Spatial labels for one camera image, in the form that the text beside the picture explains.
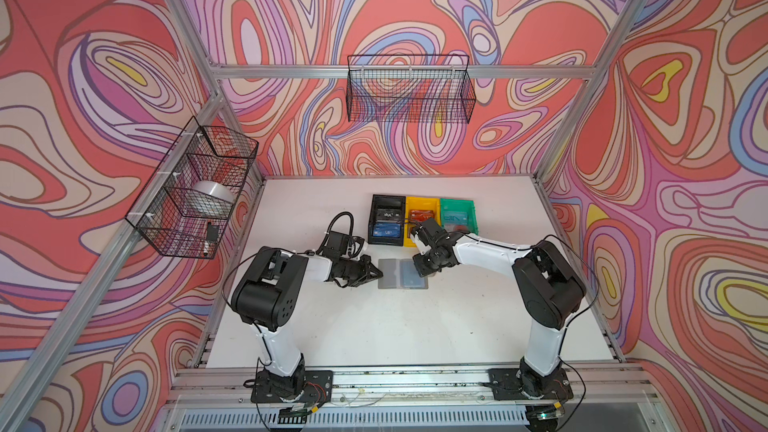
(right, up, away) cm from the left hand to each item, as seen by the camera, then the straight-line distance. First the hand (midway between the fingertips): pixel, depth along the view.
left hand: (384, 273), depth 92 cm
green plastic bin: (+26, +18, +13) cm, 34 cm away
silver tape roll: (-42, +26, -18) cm, 53 cm away
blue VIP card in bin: (0, +13, +10) cm, 16 cm away
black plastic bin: (+1, +20, +16) cm, 25 cm away
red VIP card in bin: (+13, +18, +13) cm, 26 cm away
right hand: (+13, 0, +2) cm, 13 cm away
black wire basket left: (-50, +21, -19) cm, 57 cm away
